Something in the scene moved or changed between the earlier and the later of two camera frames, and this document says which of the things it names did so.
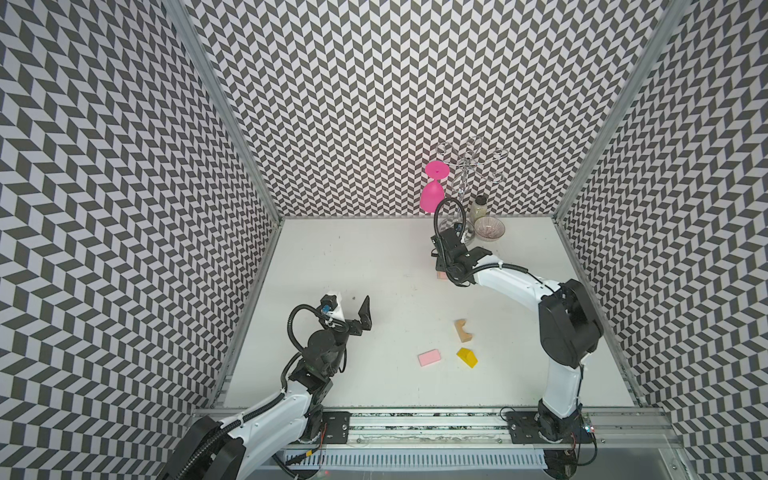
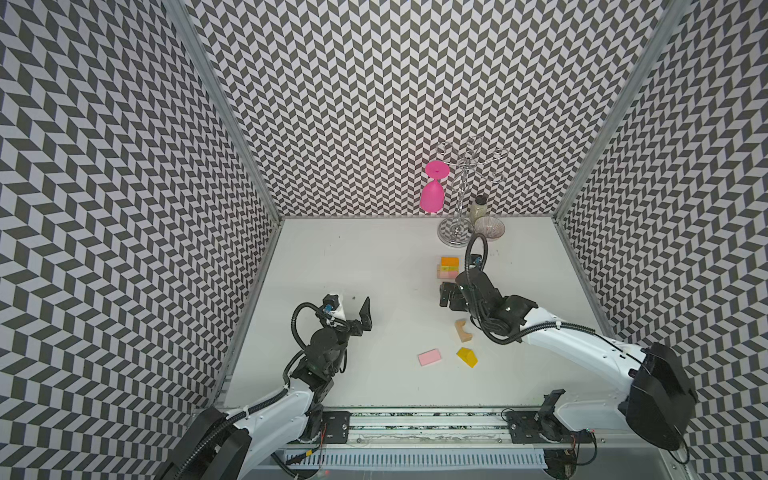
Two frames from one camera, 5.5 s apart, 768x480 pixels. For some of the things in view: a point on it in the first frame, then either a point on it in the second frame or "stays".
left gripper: (354, 326) stays
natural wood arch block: (463, 335) stays
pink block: (429, 357) stays
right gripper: (448, 247) to (458, 294)
